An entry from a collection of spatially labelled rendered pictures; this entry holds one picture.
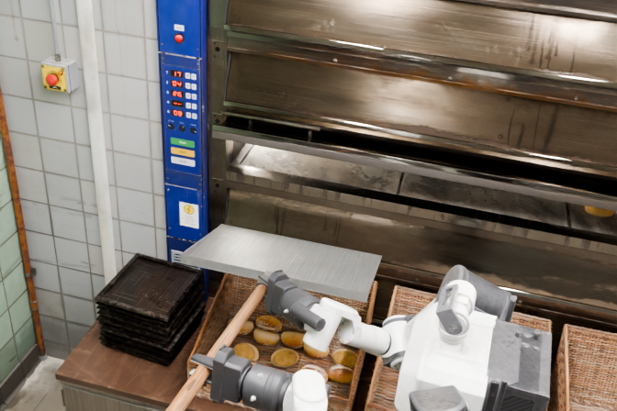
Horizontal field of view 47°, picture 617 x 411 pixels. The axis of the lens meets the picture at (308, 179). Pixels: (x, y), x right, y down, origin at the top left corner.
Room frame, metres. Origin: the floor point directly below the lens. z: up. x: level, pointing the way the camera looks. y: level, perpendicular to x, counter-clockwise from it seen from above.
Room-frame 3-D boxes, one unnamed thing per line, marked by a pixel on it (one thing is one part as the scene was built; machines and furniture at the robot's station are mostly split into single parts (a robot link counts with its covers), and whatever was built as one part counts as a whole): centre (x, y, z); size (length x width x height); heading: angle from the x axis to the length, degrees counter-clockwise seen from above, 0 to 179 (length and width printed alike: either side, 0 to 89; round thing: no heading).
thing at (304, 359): (1.84, 0.04, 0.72); 0.56 x 0.49 x 0.28; 78
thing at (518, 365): (1.12, -0.39, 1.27); 0.34 x 0.30 x 0.36; 164
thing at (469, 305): (1.15, -0.33, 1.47); 0.10 x 0.07 x 0.09; 164
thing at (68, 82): (2.25, 0.89, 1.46); 0.10 x 0.07 x 0.10; 78
